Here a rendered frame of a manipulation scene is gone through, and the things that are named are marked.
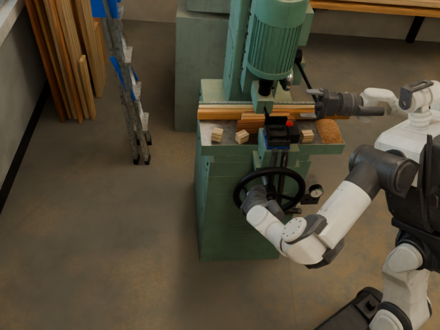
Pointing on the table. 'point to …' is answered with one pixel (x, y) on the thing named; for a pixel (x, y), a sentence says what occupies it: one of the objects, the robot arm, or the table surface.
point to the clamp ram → (275, 120)
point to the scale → (252, 102)
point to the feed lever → (307, 80)
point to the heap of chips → (329, 131)
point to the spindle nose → (265, 86)
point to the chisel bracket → (260, 101)
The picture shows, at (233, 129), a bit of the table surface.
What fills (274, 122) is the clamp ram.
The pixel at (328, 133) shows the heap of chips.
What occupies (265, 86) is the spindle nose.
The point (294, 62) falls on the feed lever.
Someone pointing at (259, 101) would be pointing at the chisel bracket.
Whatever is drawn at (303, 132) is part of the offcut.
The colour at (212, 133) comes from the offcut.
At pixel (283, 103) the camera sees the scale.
